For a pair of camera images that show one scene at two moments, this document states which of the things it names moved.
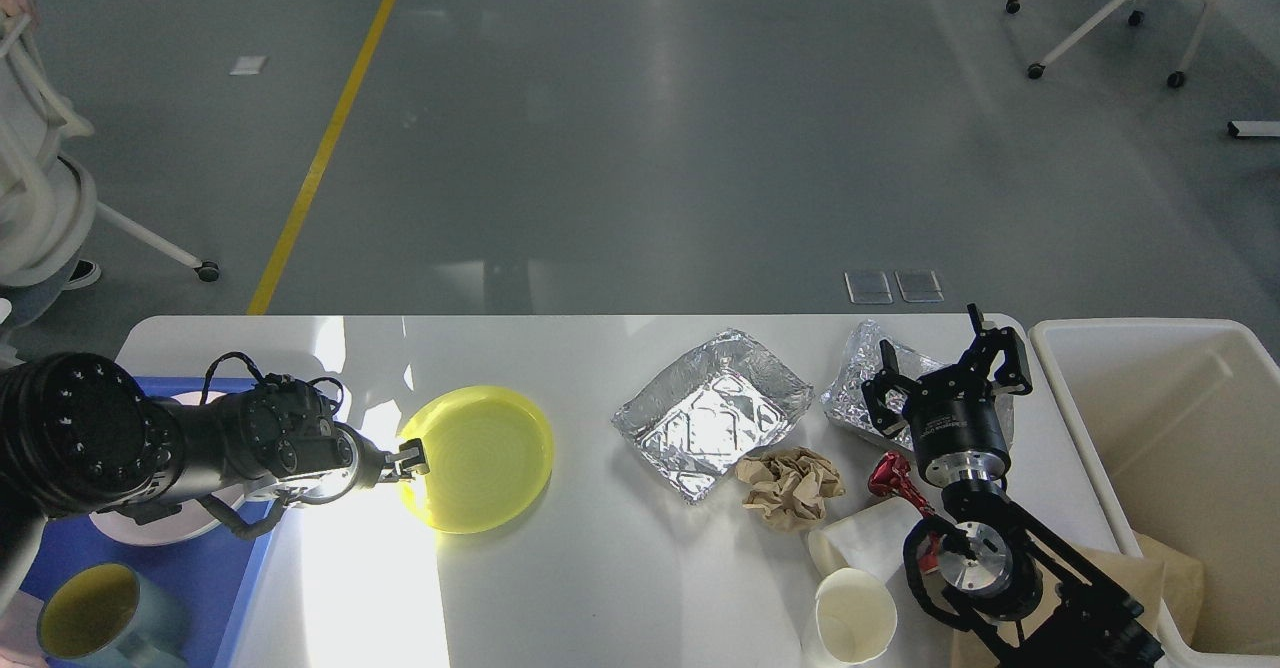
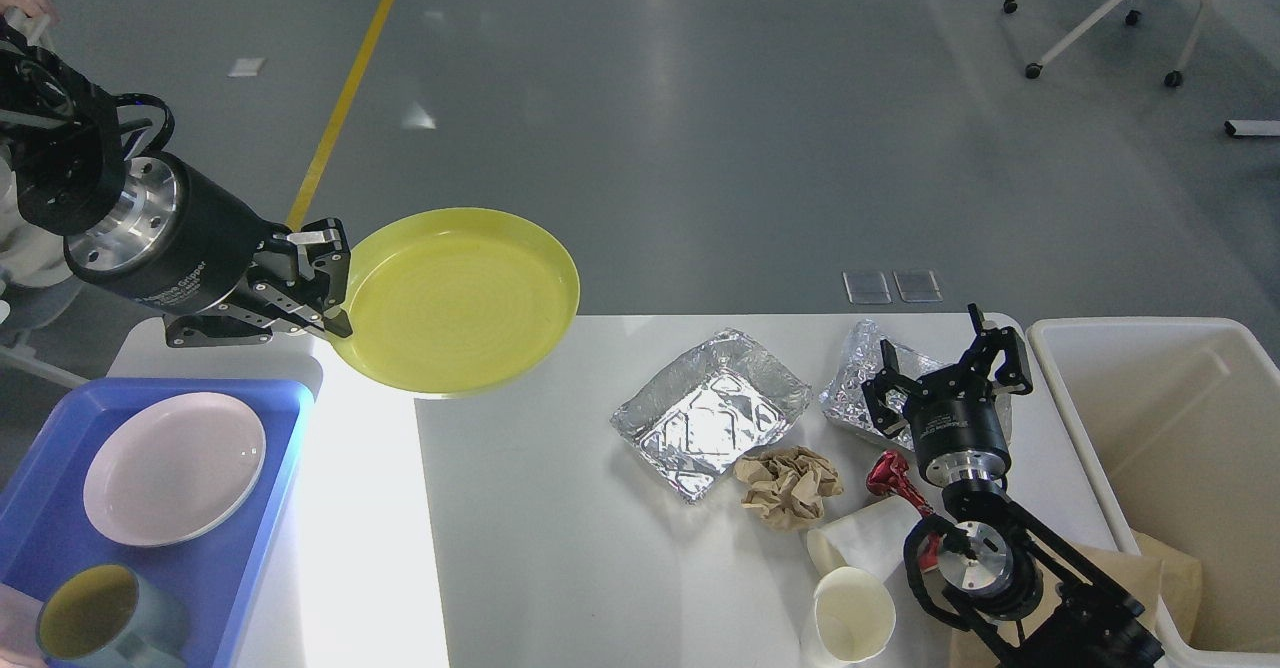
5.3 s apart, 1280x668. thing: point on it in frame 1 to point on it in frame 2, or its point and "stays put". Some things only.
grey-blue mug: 108,615 stays put
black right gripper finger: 876,390 stays put
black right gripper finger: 1011,372 stays put
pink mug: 19,642 stays put
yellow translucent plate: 490,459 to 457,299
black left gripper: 369,466 to 181,241
